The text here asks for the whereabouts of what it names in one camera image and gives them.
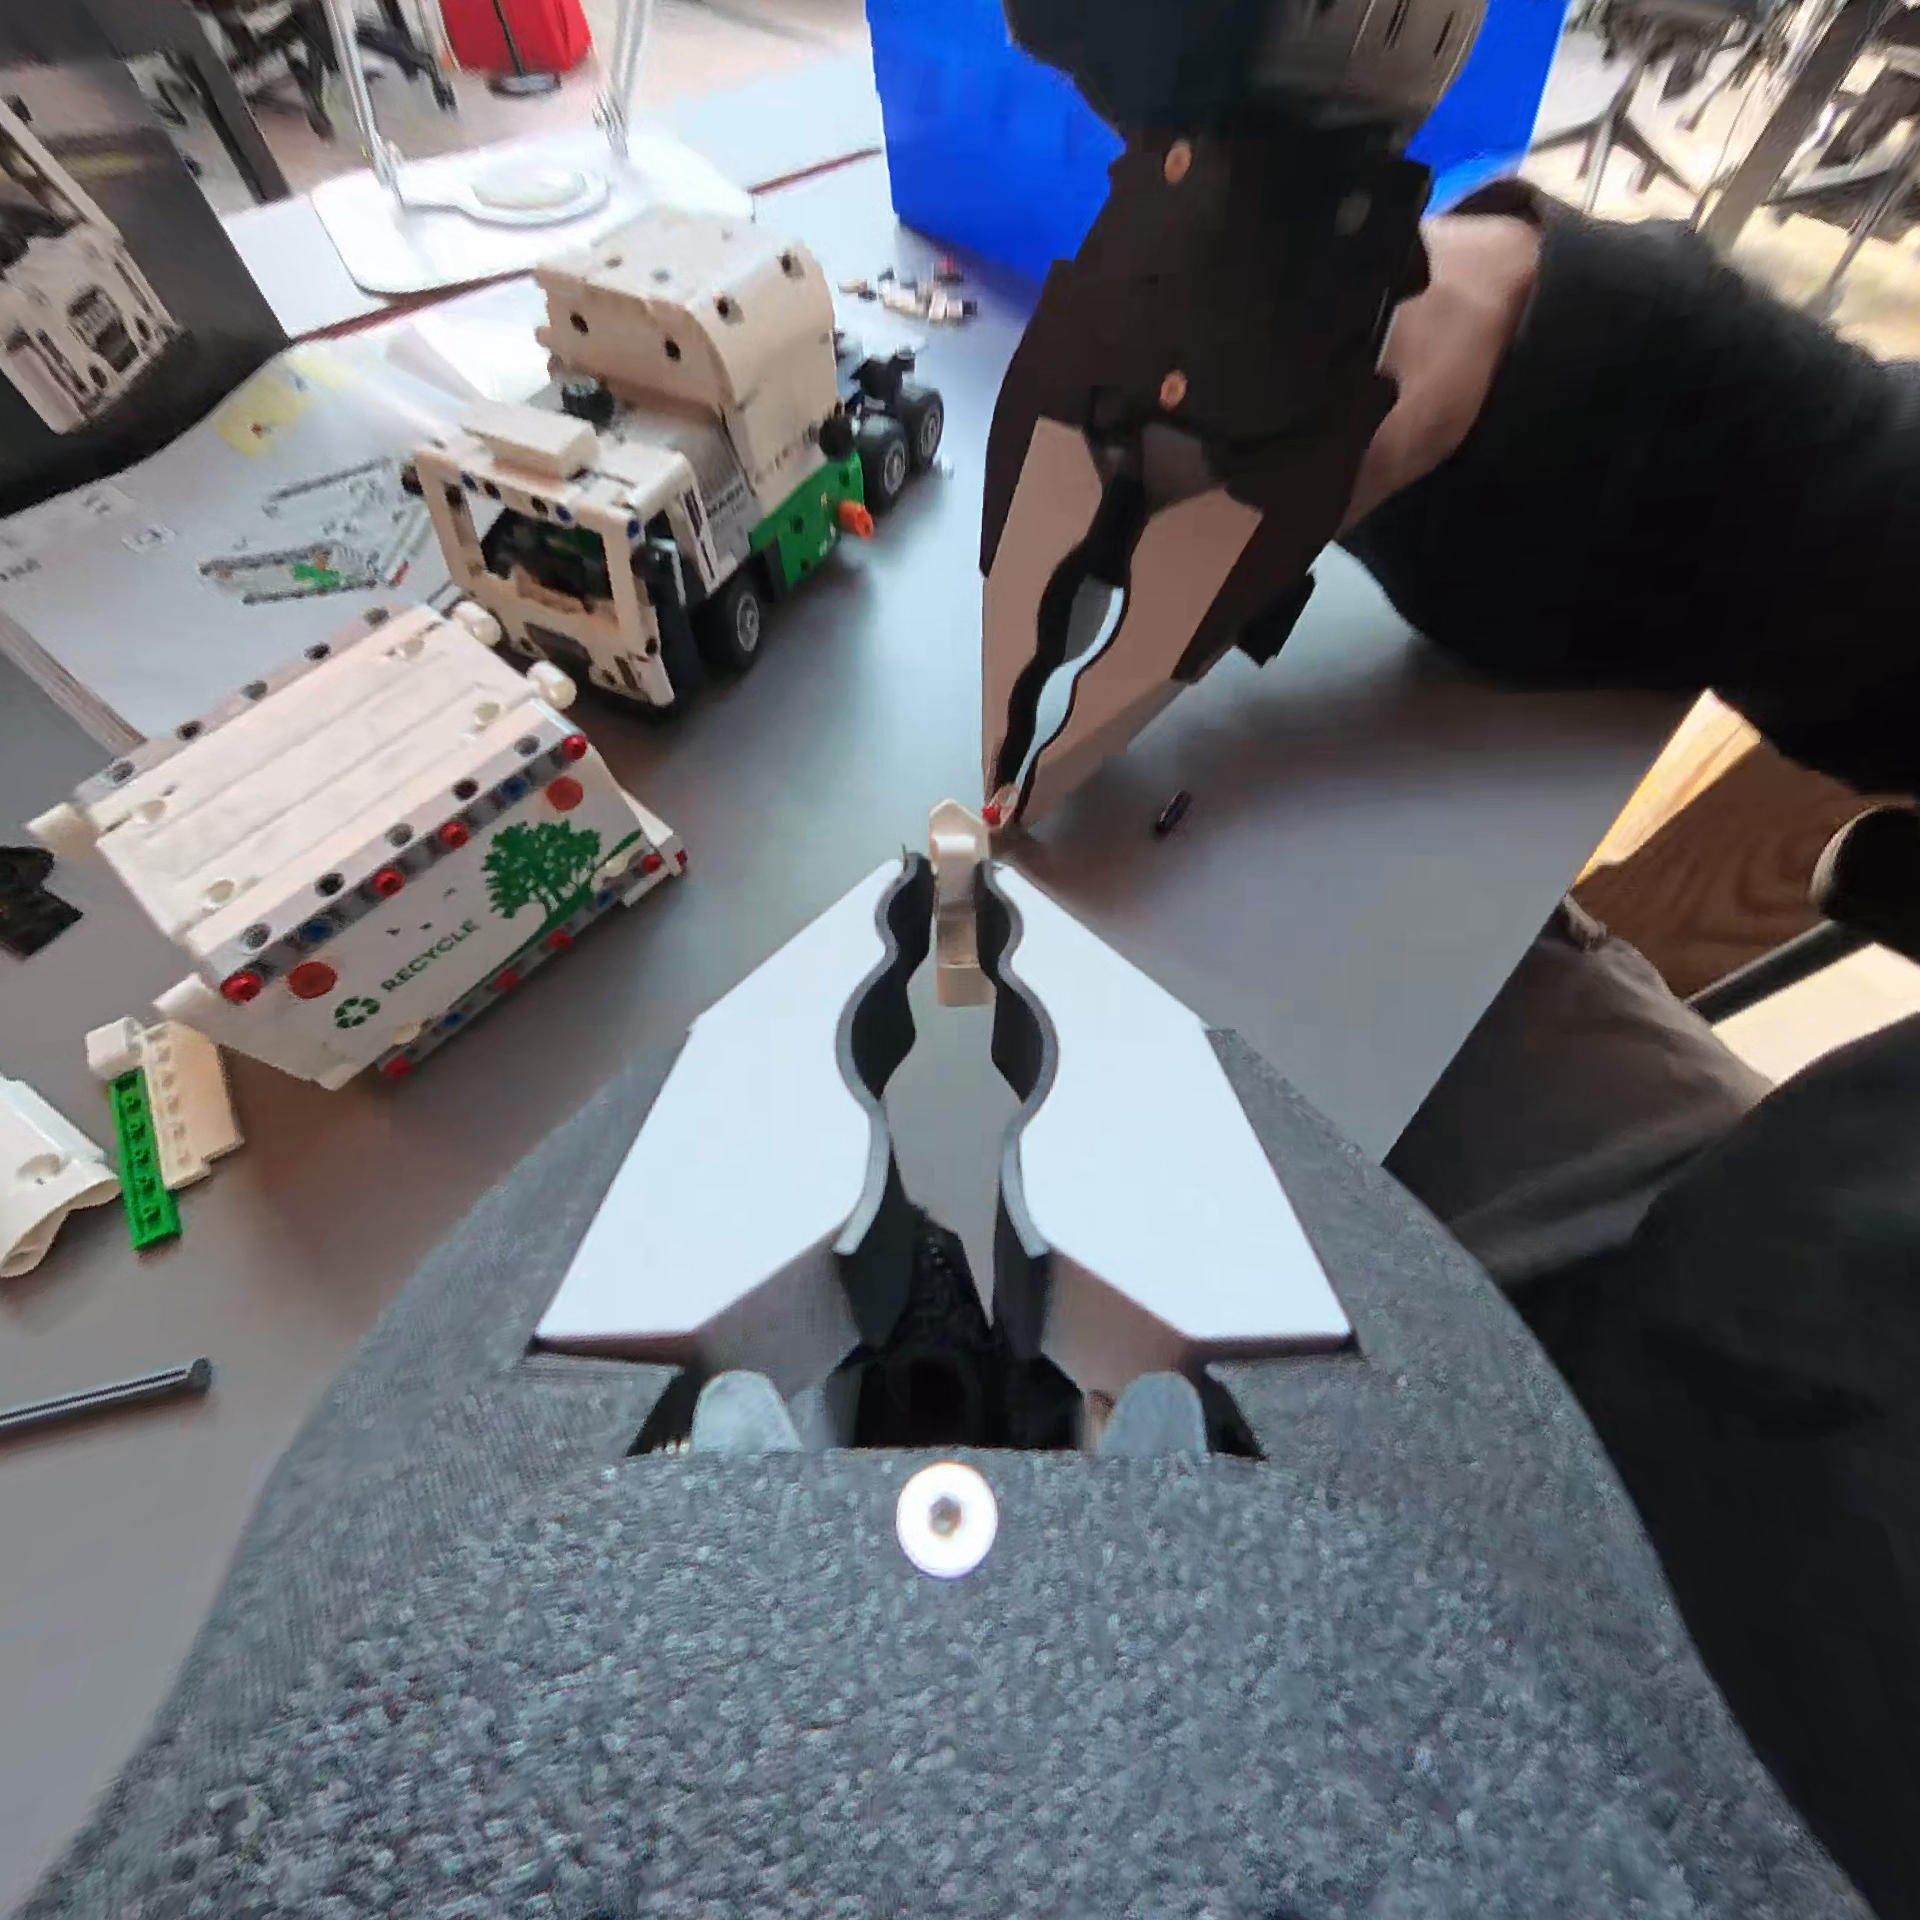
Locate white curved lego panel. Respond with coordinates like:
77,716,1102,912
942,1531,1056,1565
0,1074,121,1286

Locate person's right hand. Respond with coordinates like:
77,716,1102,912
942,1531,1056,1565
1339,209,1552,538

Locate lego instruction booklet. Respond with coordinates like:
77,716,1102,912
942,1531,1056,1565
0,333,502,742

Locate large blue plastic bin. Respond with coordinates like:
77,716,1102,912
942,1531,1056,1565
867,0,1571,291

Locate lego set box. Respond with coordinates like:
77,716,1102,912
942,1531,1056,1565
0,88,298,519

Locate person's right forearm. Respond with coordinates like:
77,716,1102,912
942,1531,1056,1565
1350,179,1920,800

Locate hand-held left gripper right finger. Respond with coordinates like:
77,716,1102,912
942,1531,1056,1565
979,867,1354,1342

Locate white lego truck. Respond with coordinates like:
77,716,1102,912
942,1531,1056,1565
402,209,952,716

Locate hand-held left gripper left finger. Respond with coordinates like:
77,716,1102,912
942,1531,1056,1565
535,856,925,1342

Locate grey lego axle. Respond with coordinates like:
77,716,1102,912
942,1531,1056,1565
0,1355,212,1445

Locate thin white lego liftarm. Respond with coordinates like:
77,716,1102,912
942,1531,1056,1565
925,796,995,1012

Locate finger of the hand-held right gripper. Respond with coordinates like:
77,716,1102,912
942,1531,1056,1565
979,421,1137,825
1018,477,1266,829

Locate white lego bracket piece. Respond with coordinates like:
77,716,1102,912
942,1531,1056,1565
84,1014,246,1194

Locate white lego container body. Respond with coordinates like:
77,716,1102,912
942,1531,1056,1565
26,599,691,1094

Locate person's grey pants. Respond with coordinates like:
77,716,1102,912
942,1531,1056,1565
1375,893,1781,1294

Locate pile of small lego pieces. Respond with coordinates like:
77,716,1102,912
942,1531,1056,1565
838,264,979,326

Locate green lego plate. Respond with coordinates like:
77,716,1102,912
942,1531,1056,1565
105,1066,188,1251

